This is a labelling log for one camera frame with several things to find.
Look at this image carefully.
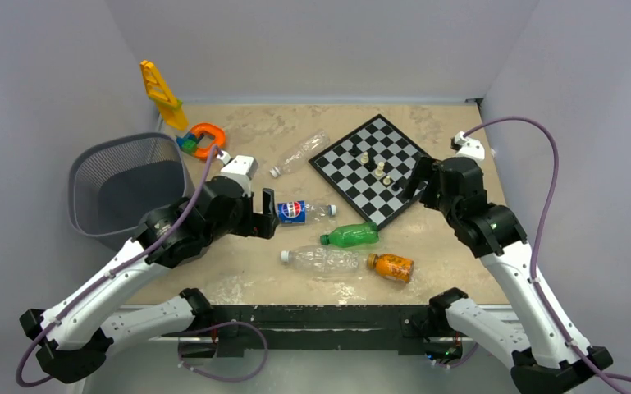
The pepsi labelled clear bottle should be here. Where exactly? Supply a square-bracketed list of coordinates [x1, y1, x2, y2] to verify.
[277, 200, 338, 226]

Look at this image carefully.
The large clear plastic bottle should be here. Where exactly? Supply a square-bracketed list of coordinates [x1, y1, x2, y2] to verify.
[279, 245, 368, 277]

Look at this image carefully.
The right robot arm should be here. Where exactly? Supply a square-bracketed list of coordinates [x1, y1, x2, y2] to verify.
[402, 156, 614, 393]

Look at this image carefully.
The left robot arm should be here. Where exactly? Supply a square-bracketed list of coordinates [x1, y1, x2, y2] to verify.
[20, 176, 278, 384]

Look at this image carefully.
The grey mesh waste bin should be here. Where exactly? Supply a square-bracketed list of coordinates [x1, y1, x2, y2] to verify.
[67, 132, 194, 251]

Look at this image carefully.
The white chess queen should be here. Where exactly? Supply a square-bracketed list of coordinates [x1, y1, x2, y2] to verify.
[374, 162, 385, 177]

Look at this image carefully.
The black and white chessboard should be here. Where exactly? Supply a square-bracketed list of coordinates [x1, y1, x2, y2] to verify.
[309, 114, 428, 229]

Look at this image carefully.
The black chess piece far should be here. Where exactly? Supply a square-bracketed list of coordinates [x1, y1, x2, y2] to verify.
[349, 144, 360, 157]

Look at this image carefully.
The green plastic bottle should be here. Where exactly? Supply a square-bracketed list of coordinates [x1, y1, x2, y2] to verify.
[319, 222, 379, 248]

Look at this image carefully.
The orange juice bottle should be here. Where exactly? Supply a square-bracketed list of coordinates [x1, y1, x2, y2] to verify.
[366, 254, 414, 283]

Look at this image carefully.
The yellow toy ladder piece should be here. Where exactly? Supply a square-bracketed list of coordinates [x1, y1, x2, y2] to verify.
[139, 60, 189, 131]

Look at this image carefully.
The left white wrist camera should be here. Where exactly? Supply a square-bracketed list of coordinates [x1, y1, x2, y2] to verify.
[217, 151, 258, 195]

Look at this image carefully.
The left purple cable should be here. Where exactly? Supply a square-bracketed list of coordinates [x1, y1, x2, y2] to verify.
[15, 144, 271, 388]

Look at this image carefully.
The purple cable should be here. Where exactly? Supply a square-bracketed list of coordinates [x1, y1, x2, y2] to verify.
[429, 116, 631, 394]
[15, 144, 271, 388]

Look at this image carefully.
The orange ring toy with blocks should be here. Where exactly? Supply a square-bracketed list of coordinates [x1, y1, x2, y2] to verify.
[175, 123, 227, 160]

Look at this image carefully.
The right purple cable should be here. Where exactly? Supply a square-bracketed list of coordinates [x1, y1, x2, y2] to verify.
[429, 116, 631, 394]

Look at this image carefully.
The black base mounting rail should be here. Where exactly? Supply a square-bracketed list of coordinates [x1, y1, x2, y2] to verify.
[179, 305, 463, 362]

